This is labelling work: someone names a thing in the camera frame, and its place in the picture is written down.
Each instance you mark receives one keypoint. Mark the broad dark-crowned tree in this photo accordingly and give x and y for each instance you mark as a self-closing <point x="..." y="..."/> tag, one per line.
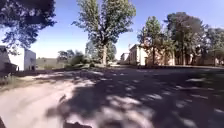
<point x="184" y="30"/>

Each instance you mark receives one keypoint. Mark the slim green tree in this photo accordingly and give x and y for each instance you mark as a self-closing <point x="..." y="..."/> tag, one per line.
<point x="152" y="33"/>

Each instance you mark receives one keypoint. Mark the low pale building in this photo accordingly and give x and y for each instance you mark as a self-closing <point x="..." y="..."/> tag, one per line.
<point x="46" y="63"/>

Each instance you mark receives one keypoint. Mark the dark overhanging tree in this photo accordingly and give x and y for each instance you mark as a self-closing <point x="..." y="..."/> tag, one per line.
<point x="23" y="16"/>

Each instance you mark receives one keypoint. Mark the tall poplar tree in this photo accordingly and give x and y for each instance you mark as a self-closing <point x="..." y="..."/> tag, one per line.
<point x="105" y="20"/>

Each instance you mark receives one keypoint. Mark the pale sunlit asphalt road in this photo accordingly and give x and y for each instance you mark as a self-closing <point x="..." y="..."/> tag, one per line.
<point x="30" y="103"/>

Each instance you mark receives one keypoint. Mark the white building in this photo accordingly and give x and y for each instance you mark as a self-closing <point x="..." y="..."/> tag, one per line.
<point x="27" y="60"/>

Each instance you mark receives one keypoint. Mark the green bushes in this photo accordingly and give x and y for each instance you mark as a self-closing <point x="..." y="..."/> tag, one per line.
<point x="77" y="59"/>

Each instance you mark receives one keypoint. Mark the beige building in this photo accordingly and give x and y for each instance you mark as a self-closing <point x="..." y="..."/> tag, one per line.
<point x="134" y="55"/>

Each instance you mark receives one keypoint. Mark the small pale building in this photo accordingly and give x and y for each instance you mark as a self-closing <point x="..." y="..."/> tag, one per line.
<point x="124" y="58"/>

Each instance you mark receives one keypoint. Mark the dark low building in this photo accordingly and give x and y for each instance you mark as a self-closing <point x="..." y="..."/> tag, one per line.
<point x="4" y="60"/>

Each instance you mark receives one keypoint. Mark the dry grass strip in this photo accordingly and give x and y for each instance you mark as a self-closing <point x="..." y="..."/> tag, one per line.
<point x="10" y="81"/>

